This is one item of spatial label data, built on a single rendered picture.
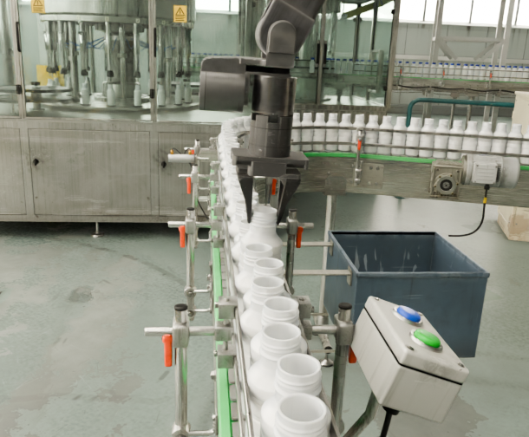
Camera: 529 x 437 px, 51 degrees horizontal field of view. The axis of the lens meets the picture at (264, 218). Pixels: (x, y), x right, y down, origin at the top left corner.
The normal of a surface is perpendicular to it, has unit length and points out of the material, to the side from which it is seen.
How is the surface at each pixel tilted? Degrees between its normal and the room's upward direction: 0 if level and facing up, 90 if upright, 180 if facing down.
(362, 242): 90
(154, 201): 90
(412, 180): 90
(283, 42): 92
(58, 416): 0
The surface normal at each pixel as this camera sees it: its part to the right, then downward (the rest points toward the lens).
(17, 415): 0.04, -0.96
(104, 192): 0.10, 0.29
